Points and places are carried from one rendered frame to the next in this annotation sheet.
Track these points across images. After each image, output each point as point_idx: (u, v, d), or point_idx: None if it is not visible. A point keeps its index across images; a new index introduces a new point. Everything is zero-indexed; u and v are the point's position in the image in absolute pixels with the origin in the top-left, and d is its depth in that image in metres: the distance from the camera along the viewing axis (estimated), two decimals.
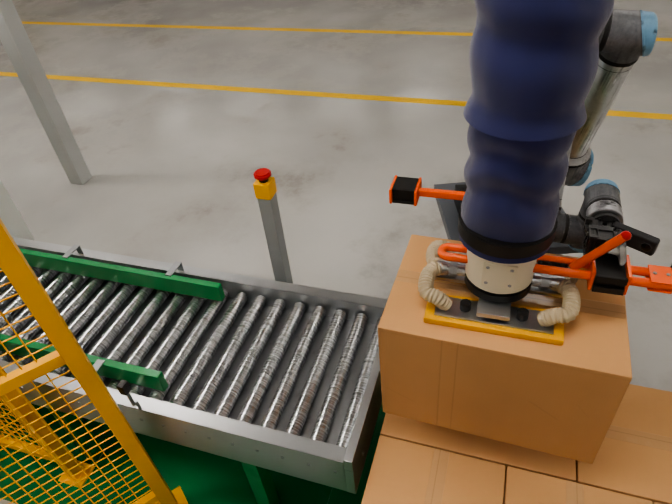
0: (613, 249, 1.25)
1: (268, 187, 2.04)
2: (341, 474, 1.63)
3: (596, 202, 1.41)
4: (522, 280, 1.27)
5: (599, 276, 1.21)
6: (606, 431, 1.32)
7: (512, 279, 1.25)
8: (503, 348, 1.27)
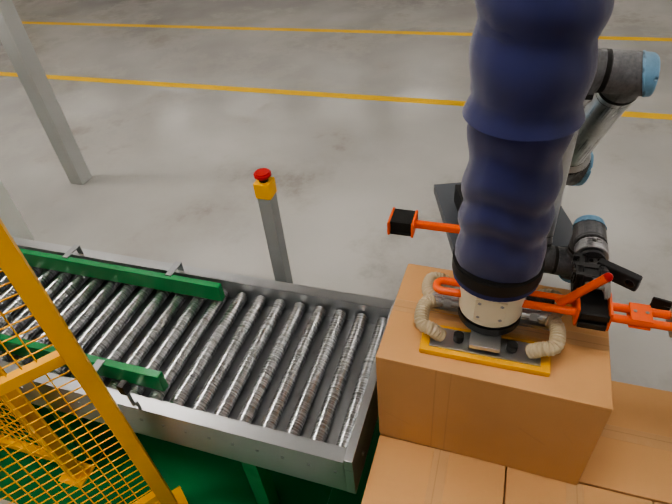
0: None
1: (268, 187, 2.04)
2: (341, 474, 1.63)
3: (583, 238, 1.49)
4: (512, 315, 1.35)
5: (584, 313, 1.30)
6: (589, 456, 1.41)
7: (502, 315, 1.33)
8: (493, 378, 1.35)
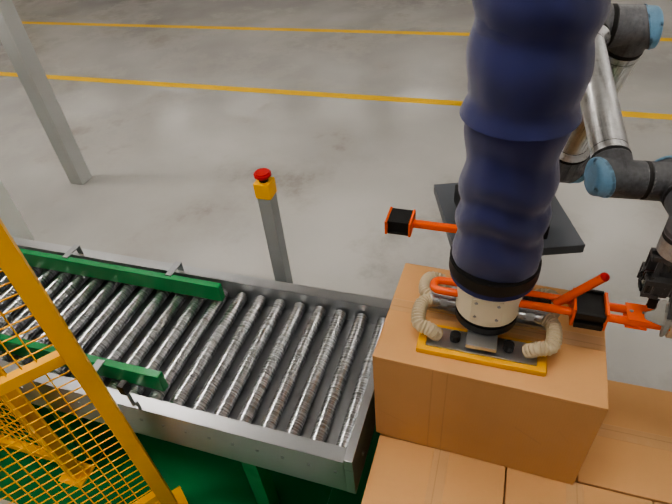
0: (659, 318, 1.23)
1: (268, 187, 2.04)
2: (341, 474, 1.63)
3: None
4: (509, 315, 1.36)
5: (580, 313, 1.30)
6: (585, 456, 1.41)
7: (499, 315, 1.33)
8: (489, 378, 1.35)
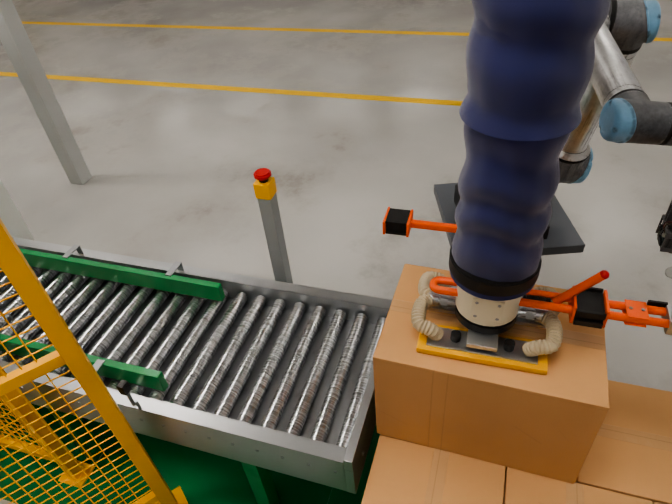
0: None
1: (268, 187, 2.04)
2: (341, 474, 1.63)
3: None
4: (509, 314, 1.36)
5: (580, 311, 1.30)
6: (586, 455, 1.41)
7: (499, 314, 1.33)
8: (490, 378, 1.35)
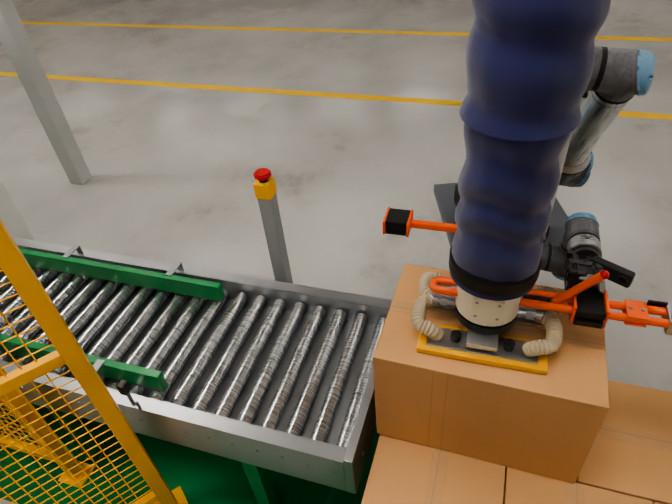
0: None
1: (268, 187, 2.04)
2: (341, 474, 1.63)
3: (576, 236, 1.50)
4: (509, 314, 1.36)
5: (580, 311, 1.30)
6: (586, 455, 1.41)
7: (499, 314, 1.33)
8: (490, 378, 1.35)
